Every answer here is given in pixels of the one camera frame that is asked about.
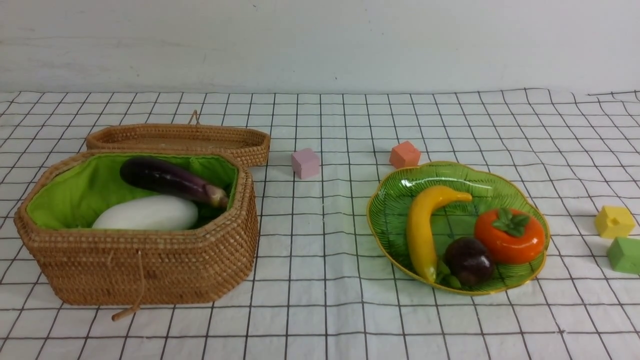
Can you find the yellow toy banana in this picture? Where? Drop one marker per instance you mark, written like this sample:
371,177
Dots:
419,234

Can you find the purple toy eggplant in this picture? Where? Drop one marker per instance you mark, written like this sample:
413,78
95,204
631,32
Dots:
163,177

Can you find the white toy radish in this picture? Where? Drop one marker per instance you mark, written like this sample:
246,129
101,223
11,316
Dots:
160,212

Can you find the purple toy mangosteen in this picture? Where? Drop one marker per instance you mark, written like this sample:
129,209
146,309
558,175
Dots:
465,263

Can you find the orange toy persimmon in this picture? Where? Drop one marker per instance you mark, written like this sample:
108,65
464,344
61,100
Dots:
511,236

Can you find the pink foam cube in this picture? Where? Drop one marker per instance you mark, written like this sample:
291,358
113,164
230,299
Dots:
305,163

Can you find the green glass leaf plate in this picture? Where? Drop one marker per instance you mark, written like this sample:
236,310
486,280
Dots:
388,208

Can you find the woven rattan basket lid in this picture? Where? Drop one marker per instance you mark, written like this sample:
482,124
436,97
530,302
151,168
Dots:
250,147

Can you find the orange foam cube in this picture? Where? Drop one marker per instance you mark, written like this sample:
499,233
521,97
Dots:
405,154

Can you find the white grid tablecloth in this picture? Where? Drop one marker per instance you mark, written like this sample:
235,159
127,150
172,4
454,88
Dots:
321,288

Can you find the woven rattan basket green lining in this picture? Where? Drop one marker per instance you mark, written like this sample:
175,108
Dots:
88,266

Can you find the yellow foam cube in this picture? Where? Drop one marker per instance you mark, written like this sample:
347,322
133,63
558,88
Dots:
614,221

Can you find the green foam cube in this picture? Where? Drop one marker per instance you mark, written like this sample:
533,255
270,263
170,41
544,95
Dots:
624,255

